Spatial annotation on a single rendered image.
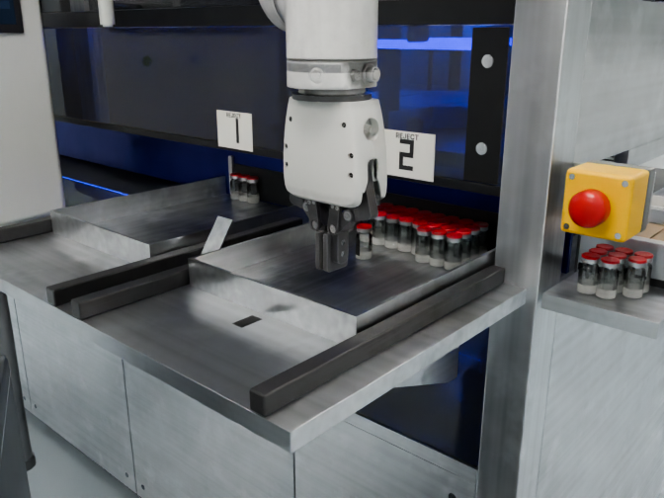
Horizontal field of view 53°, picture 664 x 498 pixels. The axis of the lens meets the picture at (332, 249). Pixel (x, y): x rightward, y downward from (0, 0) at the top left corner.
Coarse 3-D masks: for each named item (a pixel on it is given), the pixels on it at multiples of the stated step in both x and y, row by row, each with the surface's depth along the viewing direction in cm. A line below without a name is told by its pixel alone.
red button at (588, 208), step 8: (584, 192) 69; (592, 192) 69; (600, 192) 69; (576, 200) 70; (584, 200) 69; (592, 200) 68; (600, 200) 68; (608, 200) 69; (568, 208) 71; (576, 208) 70; (584, 208) 69; (592, 208) 68; (600, 208) 68; (608, 208) 69; (576, 216) 70; (584, 216) 69; (592, 216) 69; (600, 216) 68; (608, 216) 70; (584, 224) 70; (592, 224) 69
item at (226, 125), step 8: (216, 112) 110; (224, 112) 108; (232, 112) 107; (224, 120) 109; (232, 120) 108; (240, 120) 106; (248, 120) 105; (224, 128) 109; (232, 128) 108; (240, 128) 107; (248, 128) 106; (224, 136) 110; (232, 136) 108; (240, 136) 107; (248, 136) 106; (224, 144) 110; (232, 144) 109; (240, 144) 108; (248, 144) 106
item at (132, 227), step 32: (160, 192) 115; (192, 192) 120; (224, 192) 125; (64, 224) 99; (96, 224) 105; (128, 224) 105; (160, 224) 105; (192, 224) 105; (256, 224) 98; (128, 256) 88
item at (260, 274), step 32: (224, 256) 83; (256, 256) 87; (288, 256) 90; (352, 256) 90; (384, 256) 90; (480, 256) 80; (224, 288) 76; (256, 288) 72; (288, 288) 79; (320, 288) 79; (352, 288) 79; (384, 288) 79; (416, 288) 70; (288, 320) 70; (320, 320) 67; (352, 320) 64
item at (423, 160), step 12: (384, 132) 88; (396, 132) 87; (408, 132) 86; (396, 144) 87; (408, 144) 86; (420, 144) 85; (432, 144) 84; (396, 156) 88; (420, 156) 85; (432, 156) 84; (396, 168) 88; (420, 168) 86; (432, 168) 84; (432, 180) 85
